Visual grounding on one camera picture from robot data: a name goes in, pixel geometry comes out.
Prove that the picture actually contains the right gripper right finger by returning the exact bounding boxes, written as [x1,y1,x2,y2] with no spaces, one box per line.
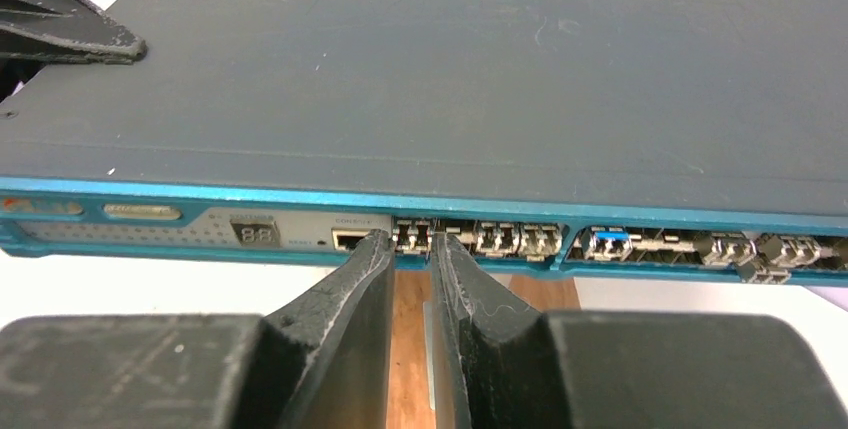
[430,233,557,428]

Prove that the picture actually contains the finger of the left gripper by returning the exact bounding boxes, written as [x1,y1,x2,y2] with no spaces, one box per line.
[1,0,147,64]

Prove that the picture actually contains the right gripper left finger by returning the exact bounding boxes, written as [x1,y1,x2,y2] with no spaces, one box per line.
[231,230,395,428]

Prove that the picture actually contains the teal grey network switch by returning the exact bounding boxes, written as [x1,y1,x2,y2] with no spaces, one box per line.
[1,0,847,286]

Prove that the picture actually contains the wooden base board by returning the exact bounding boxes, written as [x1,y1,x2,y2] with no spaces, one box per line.
[386,271,580,428]

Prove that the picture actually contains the blue tab transceiver module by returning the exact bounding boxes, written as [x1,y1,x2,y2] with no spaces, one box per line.
[579,226,633,262]

